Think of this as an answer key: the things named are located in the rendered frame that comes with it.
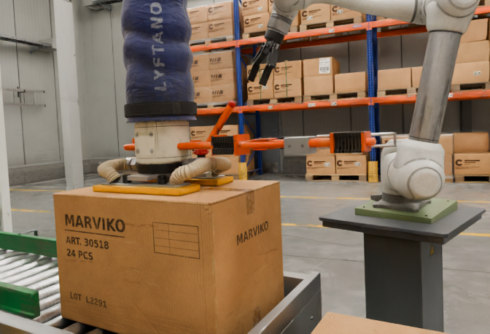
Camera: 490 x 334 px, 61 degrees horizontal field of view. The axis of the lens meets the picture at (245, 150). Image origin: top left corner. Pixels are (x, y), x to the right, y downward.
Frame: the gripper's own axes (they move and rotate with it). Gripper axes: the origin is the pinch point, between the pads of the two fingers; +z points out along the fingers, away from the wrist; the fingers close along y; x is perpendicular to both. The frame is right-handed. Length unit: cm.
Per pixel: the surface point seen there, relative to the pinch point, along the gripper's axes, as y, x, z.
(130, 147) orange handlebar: -24, 41, 36
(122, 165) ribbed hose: -22, 42, 43
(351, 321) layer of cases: -71, -28, 56
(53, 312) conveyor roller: -27, 47, 97
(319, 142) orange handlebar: -69, 5, 10
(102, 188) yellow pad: -33, 47, 48
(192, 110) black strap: -33.7, 29.1, 16.6
